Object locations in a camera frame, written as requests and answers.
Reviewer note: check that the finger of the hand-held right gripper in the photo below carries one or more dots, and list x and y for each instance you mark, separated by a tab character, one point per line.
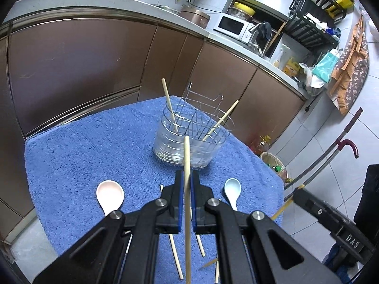
314	205

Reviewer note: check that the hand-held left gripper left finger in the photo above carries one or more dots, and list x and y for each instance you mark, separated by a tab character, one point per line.
179	207

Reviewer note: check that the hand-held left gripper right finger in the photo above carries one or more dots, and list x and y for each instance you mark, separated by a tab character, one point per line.
195	210

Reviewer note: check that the light blue ceramic spoon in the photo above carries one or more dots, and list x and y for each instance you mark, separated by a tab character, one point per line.
231	188

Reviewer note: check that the pink ceramic spoon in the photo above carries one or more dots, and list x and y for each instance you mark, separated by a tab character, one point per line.
109	193

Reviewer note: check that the blue cloth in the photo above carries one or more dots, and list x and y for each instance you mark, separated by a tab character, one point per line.
331	257

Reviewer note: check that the black object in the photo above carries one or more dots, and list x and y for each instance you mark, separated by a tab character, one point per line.
370	201

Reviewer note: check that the trash bin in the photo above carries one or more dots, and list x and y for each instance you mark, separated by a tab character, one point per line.
272	165

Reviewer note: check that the cooking oil bottle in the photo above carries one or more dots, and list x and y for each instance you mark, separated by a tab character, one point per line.
262	146

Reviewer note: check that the blue towel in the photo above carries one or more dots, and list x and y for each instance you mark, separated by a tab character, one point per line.
74	153

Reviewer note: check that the white plastic bag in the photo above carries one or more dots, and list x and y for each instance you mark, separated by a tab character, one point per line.
312	82

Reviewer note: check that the yellow packet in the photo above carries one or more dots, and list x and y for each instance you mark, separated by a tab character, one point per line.
291	68

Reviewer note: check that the patterned orange apron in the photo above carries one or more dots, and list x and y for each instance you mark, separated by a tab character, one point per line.
352	71

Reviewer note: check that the teal plastic bag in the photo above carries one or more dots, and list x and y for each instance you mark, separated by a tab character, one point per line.
325	65

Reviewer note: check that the white bottle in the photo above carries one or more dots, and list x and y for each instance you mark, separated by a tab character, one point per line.
282	54

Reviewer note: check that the wooden stick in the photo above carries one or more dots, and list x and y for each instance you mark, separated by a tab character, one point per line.
275	38

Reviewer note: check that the brown kitchen cabinet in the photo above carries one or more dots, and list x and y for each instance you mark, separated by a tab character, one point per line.
74	65

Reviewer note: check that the metal faucet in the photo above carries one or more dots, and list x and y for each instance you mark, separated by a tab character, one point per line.
260	31

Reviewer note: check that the black dish rack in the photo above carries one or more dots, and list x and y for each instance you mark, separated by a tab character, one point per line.
308	20

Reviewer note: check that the white microwave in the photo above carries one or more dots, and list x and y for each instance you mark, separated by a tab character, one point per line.
231	26

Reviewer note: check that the copper pot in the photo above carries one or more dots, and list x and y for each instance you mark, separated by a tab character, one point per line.
194	19

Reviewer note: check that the yellow box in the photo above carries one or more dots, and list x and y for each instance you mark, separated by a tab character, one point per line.
343	3

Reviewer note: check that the pot with yellow lid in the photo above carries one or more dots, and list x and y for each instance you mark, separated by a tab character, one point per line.
241	10

